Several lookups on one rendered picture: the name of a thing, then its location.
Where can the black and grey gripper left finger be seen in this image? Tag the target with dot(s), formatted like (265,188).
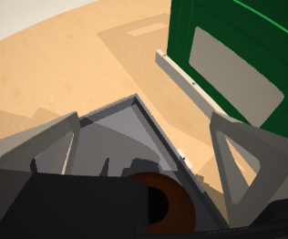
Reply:
(17,150)

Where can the green crate with dividers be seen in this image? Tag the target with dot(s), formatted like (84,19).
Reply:
(237,52)

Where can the brown round-bodied bottle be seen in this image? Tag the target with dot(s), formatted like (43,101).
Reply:
(171,209)

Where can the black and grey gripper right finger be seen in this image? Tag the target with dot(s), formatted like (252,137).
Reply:
(243,203)

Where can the grey tray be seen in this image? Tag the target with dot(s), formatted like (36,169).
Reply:
(123,138)

